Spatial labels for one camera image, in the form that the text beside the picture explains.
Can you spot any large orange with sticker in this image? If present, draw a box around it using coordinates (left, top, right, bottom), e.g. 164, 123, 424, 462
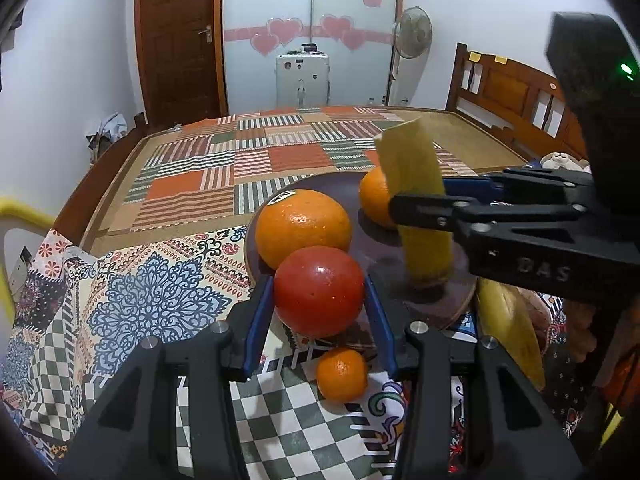
255, 189, 353, 271

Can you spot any pale orange sweet potato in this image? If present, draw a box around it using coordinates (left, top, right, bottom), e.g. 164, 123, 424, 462
522, 290, 566, 356

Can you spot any white standing fan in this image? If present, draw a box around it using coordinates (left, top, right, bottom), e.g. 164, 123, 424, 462
385, 6, 433, 107

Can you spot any medium orange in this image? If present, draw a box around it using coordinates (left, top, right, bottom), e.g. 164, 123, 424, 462
359, 166, 401, 231

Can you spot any striped orange patchwork blanket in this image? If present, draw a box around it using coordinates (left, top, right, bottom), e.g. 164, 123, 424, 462
122, 105, 481, 233

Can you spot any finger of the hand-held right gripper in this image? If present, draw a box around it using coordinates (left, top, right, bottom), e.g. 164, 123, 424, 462
389, 191, 616, 306
442, 169, 596, 206

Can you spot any dark wooden door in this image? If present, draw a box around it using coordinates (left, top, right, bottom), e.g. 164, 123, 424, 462
134, 0, 223, 133

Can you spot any white box appliance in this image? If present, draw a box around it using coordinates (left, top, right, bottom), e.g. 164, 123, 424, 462
275, 52, 332, 109

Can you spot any dark round plate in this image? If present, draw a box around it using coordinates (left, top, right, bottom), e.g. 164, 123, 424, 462
245, 172, 478, 333

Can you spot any yellow banana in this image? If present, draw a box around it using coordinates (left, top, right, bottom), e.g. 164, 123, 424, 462
375, 116, 456, 288
472, 277, 547, 391

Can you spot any wooden bed with quilt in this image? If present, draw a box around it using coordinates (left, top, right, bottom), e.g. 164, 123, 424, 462
52, 42, 591, 246

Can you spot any patterned patchwork cloth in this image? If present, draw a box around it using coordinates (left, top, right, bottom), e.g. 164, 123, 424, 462
0, 225, 501, 480

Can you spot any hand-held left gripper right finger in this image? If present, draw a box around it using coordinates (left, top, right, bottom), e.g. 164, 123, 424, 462
364, 276, 583, 480

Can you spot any red tomato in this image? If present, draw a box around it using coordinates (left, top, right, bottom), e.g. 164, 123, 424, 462
273, 246, 366, 339

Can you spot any tan woven bed mat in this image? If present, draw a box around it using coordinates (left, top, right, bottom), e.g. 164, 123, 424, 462
80, 107, 531, 251

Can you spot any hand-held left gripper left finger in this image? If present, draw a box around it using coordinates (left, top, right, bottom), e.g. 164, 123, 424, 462
57, 275, 276, 480

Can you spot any pile of clothes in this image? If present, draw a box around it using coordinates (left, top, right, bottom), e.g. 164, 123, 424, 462
85, 112, 128, 166

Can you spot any small mandarin orange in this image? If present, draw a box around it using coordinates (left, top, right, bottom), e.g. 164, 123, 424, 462
316, 346, 369, 403

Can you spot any beige plush toy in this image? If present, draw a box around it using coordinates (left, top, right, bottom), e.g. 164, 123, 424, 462
540, 152, 591, 171

